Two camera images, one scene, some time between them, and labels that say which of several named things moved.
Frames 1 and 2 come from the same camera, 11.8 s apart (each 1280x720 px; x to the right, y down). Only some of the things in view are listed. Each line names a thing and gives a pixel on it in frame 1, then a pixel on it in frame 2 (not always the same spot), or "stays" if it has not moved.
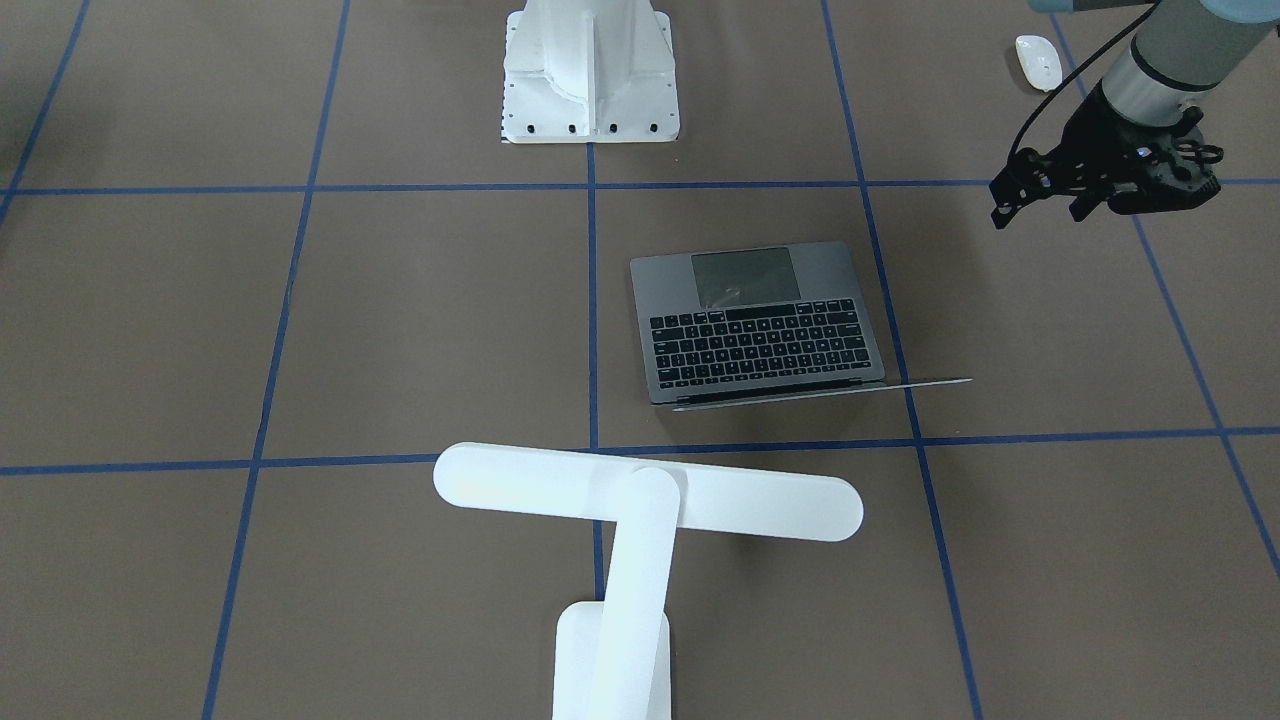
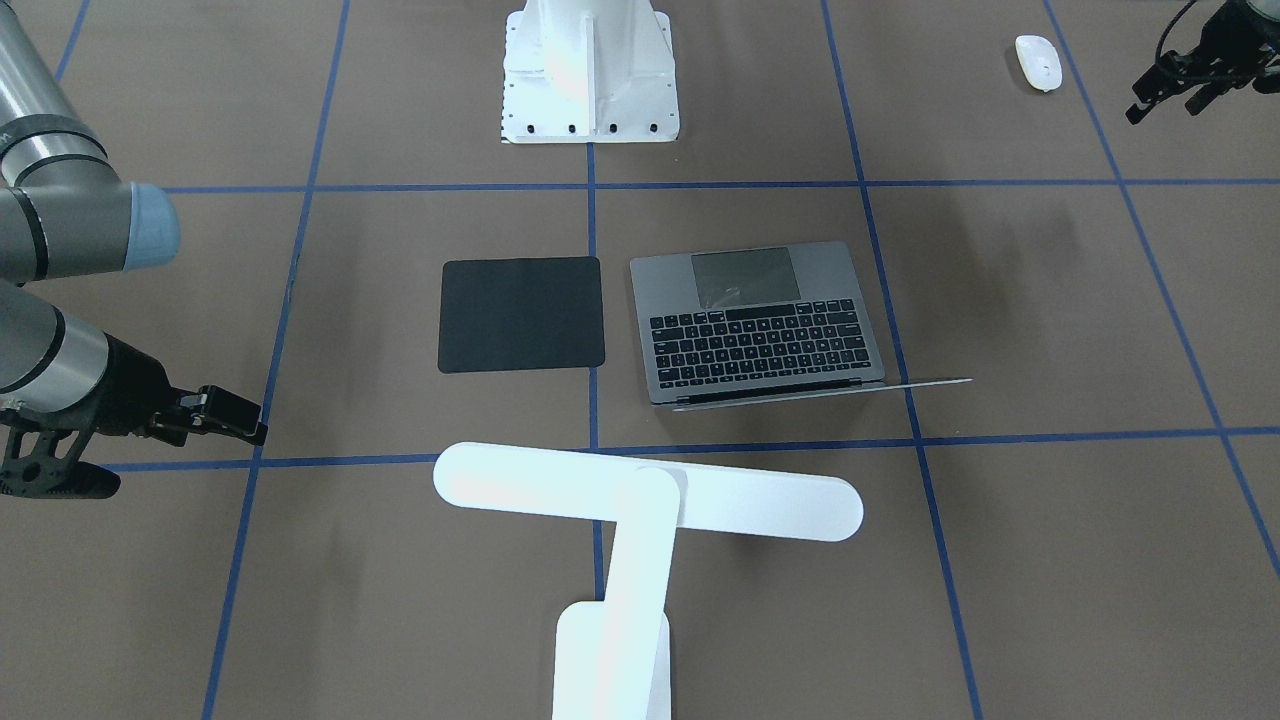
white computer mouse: [1040, 61] stays
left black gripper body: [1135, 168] → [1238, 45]
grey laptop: [739, 325] stays
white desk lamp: [613, 657] stays
